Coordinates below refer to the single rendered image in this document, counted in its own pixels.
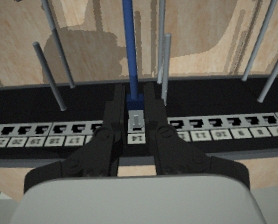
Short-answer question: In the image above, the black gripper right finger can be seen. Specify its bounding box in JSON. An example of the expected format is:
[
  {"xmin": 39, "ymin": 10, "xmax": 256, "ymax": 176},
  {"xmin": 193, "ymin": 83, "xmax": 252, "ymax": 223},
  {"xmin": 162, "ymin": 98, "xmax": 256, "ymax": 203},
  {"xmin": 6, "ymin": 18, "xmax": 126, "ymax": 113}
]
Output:
[{"xmin": 143, "ymin": 82, "xmax": 250, "ymax": 190}]

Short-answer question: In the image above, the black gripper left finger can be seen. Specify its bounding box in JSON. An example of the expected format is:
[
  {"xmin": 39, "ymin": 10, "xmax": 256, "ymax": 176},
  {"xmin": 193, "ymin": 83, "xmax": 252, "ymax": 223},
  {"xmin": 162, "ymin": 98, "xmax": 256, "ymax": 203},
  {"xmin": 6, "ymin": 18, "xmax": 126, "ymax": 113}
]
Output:
[{"xmin": 23, "ymin": 83, "xmax": 128, "ymax": 195}]

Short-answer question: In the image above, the blue patch cable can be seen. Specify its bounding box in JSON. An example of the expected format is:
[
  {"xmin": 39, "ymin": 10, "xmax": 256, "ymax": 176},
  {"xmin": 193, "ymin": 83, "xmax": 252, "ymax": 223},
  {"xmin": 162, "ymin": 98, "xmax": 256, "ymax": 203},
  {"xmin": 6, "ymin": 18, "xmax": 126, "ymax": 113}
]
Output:
[{"xmin": 122, "ymin": 0, "xmax": 139, "ymax": 100}]

